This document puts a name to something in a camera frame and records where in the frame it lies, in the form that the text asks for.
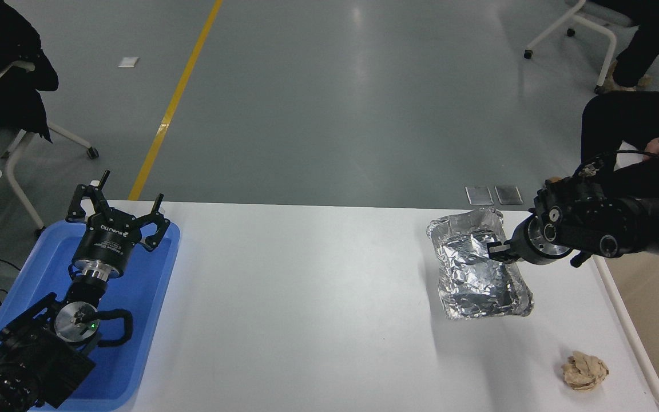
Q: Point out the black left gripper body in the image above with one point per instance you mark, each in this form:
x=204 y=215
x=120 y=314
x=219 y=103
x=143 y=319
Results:
x=103 y=243

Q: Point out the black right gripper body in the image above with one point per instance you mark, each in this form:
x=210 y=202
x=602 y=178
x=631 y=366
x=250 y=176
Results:
x=527 y=240

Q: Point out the foil tray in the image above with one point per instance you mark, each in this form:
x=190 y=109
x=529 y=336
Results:
x=478 y=274

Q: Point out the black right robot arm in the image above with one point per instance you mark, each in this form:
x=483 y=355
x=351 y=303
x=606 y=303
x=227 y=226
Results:
x=621 y=229

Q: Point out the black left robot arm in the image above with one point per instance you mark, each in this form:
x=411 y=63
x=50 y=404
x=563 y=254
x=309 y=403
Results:
x=32 y=355

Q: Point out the metal floor plate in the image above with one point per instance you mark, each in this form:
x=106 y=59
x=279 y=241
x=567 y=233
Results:
x=508 y=194
x=479 y=195

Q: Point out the person's hand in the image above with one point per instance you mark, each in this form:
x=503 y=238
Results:
x=652 y=147

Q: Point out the blue plastic tray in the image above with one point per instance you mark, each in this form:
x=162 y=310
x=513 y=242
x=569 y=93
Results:
x=141 y=286

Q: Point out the white swivel chair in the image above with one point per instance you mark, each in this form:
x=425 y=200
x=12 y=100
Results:
x=15 y=160

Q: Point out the crumpled tan paper ball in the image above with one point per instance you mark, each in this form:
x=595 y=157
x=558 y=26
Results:
x=584 y=371

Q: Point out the person with white chair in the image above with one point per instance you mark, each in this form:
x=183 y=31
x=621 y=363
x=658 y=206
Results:
x=9 y=68

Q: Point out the white wheeled chair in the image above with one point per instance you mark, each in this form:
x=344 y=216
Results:
x=587 y=14

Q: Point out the person with tan shoe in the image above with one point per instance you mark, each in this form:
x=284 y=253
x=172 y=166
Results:
x=650 y=40

